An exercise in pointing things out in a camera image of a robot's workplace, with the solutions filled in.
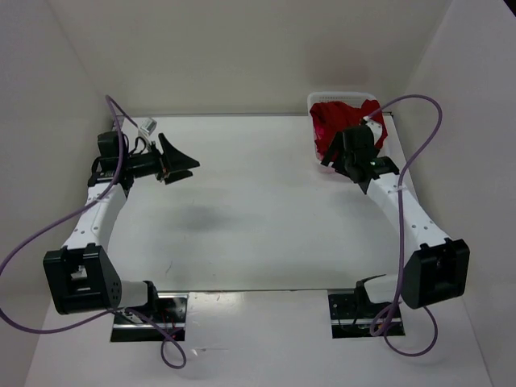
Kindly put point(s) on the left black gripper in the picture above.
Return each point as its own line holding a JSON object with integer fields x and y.
{"x": 174, "y": 160}

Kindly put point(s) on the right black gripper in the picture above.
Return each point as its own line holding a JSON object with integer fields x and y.
{"x": 337, "y": 144}

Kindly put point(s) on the red t-shirt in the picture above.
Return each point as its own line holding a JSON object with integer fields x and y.
{"x": 328, "y": 118}

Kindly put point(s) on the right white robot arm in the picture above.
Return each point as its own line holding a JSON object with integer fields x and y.
{"x": 435, "y": 266}

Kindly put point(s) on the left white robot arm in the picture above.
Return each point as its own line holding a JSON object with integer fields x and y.
{"x": 80, "y": 275}

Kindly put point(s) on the white plastic basket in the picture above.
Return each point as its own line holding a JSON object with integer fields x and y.
{"x": 355, "y": 99}

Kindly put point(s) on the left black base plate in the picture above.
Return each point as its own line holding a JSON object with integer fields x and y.
{"x": 170, "y": 316}

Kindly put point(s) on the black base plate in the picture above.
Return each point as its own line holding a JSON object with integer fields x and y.
{"x": 351, "y": 315}
{"x": 170, "y": 316}

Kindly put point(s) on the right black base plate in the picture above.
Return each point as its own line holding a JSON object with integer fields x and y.
{"x": 351, "y": 315}

